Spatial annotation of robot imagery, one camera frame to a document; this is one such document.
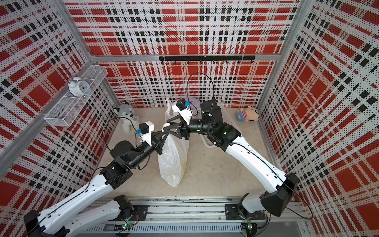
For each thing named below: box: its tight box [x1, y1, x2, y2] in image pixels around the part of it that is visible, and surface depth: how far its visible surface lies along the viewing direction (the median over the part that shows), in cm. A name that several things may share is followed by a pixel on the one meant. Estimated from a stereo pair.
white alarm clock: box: [67, 76, 91, 98], surface depth 73 cm
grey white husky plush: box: [113, 99, 141, 134], surface depth 97 cm
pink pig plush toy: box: [235, 105, 260, 122], surface depth 110 cm
